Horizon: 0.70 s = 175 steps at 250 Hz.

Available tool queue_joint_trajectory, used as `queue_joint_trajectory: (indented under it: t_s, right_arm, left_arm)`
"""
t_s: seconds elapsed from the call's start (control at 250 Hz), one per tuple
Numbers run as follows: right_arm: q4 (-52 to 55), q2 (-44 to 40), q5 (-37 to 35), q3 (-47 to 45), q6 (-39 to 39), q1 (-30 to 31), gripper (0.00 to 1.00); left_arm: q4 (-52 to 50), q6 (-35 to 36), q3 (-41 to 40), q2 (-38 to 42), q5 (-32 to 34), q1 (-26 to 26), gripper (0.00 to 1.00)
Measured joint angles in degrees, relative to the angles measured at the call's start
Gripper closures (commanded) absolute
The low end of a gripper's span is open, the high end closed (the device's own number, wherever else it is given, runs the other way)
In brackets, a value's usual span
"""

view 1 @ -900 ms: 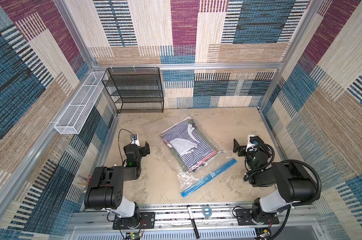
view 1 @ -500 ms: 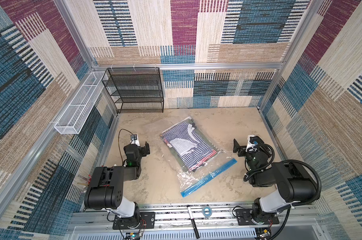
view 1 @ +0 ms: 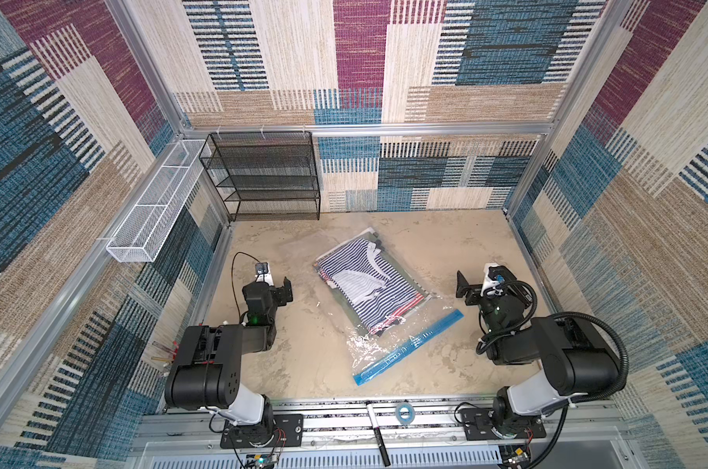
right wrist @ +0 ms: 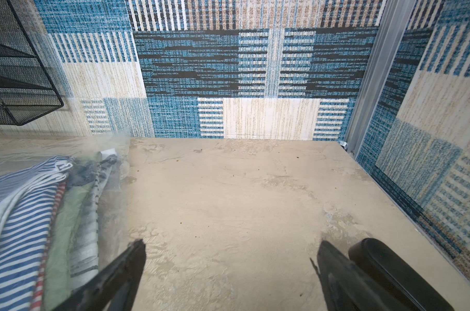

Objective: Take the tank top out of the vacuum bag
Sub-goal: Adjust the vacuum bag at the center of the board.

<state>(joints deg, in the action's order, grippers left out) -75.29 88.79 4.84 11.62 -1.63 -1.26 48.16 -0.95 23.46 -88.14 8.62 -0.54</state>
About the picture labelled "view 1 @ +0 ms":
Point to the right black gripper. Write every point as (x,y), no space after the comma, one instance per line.
(471,290)

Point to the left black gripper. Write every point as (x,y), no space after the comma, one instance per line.
(284,294)

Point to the clear vacuum bag blue zipper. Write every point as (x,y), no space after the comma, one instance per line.
(372,355)

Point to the navy white striped tank top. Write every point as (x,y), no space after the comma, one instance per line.
(379,294)

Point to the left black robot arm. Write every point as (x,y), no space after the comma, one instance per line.
(206,371)

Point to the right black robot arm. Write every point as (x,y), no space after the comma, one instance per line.
(582,358)

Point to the red pencil cup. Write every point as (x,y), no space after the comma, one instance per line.
(163,356)

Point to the blue tape roll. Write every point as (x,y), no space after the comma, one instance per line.
(405,413)

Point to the black marker pen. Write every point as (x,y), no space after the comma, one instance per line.
(378,435)

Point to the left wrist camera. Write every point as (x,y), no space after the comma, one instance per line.
(263,273)

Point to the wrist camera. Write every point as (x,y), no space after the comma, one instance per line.
(495,274)
(263,273)

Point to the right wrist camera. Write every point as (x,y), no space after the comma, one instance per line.
(495,274)

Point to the black wire mesh shelf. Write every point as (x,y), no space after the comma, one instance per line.
(264,176)

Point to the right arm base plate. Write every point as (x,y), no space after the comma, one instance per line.
(479,424)

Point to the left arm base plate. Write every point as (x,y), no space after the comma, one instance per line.
(283,430)

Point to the white wire mesh basket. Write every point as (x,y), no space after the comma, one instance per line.
(148,224)

